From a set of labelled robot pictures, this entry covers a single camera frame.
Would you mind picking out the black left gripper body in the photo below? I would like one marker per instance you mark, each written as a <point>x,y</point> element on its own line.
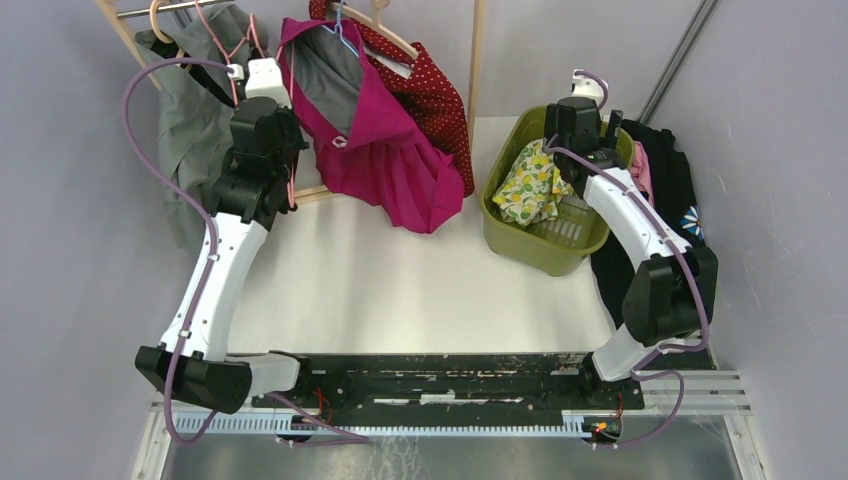
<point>293,143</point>

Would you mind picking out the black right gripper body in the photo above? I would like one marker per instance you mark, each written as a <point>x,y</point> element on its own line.
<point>610,141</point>

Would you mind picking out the magenta pleated skirt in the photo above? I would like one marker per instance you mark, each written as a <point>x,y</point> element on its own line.
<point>382,158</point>

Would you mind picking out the pink wire hanger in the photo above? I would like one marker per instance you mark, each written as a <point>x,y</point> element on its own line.
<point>251,42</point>

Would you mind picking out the red polka dot skirt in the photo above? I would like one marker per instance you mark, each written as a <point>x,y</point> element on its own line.
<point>422,92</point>

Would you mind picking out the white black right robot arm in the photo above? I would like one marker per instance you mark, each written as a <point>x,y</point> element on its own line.
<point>668,305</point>

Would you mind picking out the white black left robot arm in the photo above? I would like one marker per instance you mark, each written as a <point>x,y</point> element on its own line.
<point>191,362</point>

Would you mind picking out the grey skirt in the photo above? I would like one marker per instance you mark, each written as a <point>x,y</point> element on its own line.
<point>193,126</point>

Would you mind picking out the yellow lemon print garment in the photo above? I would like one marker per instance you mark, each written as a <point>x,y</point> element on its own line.
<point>533,188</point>

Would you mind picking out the pink garment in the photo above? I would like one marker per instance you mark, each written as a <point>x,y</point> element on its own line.
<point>640,172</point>

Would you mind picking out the olive green laundry basket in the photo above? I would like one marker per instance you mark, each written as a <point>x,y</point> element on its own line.
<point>556,246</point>

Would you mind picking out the black floral garment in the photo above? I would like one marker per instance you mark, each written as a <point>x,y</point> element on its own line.
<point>675,202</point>

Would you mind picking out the wooden clothes rack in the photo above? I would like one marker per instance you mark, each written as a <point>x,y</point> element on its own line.
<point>180,9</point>

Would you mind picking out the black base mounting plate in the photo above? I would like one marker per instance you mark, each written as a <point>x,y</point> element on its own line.
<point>472,392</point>

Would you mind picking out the metal wall rail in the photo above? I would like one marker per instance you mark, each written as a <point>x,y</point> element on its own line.
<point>679,55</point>

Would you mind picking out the aluminium rail frame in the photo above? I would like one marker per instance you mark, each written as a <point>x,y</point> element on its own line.
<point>663,397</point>

